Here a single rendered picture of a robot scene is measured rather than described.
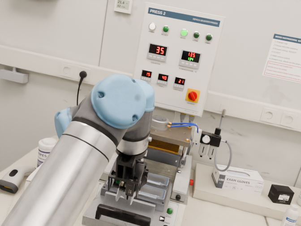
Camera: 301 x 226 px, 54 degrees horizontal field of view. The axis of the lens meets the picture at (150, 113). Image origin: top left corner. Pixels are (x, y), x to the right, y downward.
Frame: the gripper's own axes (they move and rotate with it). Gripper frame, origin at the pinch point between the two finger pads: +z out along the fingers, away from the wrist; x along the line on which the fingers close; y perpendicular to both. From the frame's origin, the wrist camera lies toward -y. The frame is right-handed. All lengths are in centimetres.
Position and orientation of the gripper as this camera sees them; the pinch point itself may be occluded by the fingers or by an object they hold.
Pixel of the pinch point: (128, 193)
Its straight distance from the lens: 83.2
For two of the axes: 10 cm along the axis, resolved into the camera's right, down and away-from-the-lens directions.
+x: 9.7, 2.2, -1.2
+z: -1.1, 7.9, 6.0
